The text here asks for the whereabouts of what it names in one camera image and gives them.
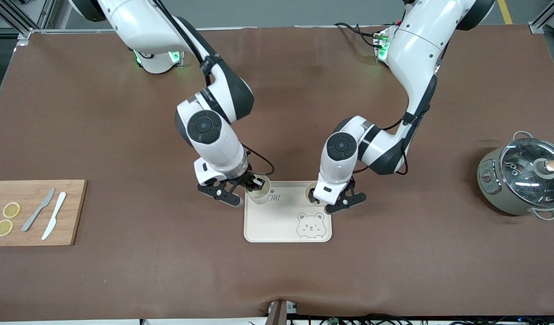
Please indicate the wooden cutting board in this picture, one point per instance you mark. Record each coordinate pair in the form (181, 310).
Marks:
(74, 212)

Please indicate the grey-green cooking pot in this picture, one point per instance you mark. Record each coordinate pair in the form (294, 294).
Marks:
(491, 189)

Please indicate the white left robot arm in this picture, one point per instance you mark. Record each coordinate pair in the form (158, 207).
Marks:
(417, 49)

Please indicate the white plastic knife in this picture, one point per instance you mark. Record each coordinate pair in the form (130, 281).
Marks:
(56, 212)

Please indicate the glass pot lid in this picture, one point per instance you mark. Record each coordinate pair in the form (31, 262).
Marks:
(525, 176)

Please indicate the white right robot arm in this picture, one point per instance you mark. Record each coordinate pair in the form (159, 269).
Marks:
(141, 27)

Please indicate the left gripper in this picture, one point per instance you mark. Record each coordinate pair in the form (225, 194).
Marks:
(311, 193)

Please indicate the brown table mat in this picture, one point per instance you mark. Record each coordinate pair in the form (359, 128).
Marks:
(277, 280)

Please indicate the aluminium frame profile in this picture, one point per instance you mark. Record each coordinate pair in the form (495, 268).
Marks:
(44, 11)
(541, 20)

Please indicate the cream tray with bear print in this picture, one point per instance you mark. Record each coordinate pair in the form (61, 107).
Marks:
(277, 225)

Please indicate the grey plastic knife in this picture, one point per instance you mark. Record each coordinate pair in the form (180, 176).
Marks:
(35, 214)

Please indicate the lemon slice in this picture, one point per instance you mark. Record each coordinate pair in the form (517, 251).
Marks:
(11, 210)
(4, 228)

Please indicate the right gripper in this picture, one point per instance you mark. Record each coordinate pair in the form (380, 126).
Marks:
(247, 179)

